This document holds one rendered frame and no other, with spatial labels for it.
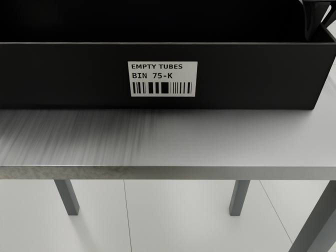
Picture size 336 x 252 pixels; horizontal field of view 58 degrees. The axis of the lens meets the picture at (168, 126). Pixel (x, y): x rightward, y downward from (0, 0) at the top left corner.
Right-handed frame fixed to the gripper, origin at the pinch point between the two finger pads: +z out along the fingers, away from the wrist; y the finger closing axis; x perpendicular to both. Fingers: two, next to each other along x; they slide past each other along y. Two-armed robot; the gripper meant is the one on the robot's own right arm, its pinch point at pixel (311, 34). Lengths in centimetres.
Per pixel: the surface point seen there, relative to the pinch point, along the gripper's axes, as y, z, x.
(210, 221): 7, 89, -16
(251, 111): 9.8, 8.3, 8.8
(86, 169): 33.4, 8.2, 19.7
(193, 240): 14, 89, -8
